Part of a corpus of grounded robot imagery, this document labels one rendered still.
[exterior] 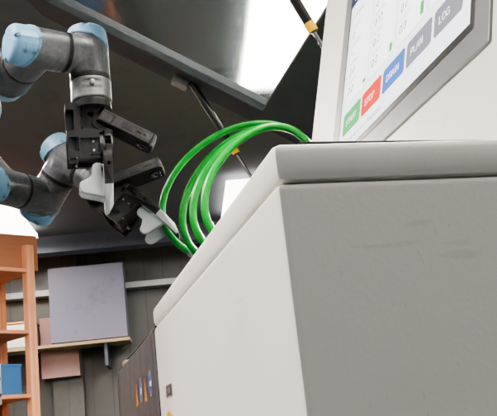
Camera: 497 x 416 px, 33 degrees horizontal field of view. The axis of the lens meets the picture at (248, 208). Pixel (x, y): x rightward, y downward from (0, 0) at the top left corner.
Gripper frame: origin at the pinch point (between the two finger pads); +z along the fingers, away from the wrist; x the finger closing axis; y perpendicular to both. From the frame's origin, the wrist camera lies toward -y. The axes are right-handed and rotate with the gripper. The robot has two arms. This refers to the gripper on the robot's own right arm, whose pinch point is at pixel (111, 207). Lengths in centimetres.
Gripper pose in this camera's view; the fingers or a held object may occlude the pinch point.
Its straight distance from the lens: 152.1
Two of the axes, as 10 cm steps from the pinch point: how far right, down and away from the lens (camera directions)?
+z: 1.1, 9.6, -2.6
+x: 2.3, -2.8, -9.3
